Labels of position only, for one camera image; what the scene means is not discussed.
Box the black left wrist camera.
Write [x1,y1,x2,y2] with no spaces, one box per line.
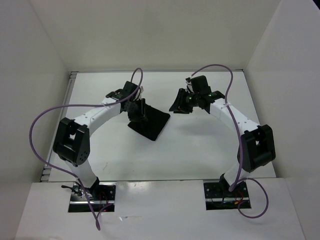
[105,81,144,101]

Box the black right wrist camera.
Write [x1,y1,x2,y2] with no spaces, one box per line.
[185,75,212,95]

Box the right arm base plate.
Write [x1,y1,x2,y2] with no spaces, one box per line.
[203,180,251,211]

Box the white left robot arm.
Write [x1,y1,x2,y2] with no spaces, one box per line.
[53,98,146,200]

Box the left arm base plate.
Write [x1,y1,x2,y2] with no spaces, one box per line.
[61,182,116,213]

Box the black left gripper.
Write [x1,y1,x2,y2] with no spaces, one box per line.
[124,97,148,123]

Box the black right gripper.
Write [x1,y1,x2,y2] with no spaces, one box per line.
[169,87,200,114]

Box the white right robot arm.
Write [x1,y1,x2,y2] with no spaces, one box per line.
[169,88,276,197]

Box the black skirt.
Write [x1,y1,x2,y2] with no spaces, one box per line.
[128,104,171,141]

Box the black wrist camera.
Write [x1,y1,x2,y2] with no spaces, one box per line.
[105,81,144,101]
[185,75,212,95]

